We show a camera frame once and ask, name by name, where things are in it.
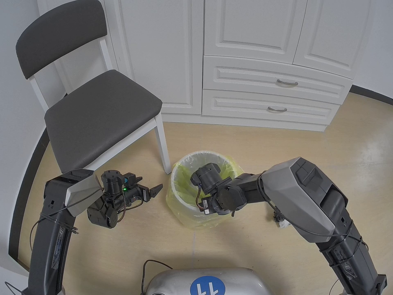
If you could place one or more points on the white wardrobe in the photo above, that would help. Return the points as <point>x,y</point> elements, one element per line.
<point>245,17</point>

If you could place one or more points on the white chair with grey cushions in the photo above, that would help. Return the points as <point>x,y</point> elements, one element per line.
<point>101,112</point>

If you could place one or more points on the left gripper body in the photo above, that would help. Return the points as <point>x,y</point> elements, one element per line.
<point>135,194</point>

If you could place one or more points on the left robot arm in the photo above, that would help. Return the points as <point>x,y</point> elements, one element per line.
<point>55,214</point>

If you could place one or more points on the white printed wrapper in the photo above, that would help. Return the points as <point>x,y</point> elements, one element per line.
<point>284,224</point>

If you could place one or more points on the yellow-green plastic bag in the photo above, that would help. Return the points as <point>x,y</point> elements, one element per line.
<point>187,177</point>

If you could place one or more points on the white trash bin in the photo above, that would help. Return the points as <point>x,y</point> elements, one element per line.
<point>181,201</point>

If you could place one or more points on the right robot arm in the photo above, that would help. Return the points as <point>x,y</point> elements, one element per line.
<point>301,195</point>

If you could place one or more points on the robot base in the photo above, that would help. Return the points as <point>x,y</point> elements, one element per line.
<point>172,283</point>

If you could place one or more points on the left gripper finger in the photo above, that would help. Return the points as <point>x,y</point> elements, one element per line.
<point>139,180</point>
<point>155,190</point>

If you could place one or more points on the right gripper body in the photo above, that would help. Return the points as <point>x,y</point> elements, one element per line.
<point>211,206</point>

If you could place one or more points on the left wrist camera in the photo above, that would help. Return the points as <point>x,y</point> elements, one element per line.
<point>129,180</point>

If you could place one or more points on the black plastic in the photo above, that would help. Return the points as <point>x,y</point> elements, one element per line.
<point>278,217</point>

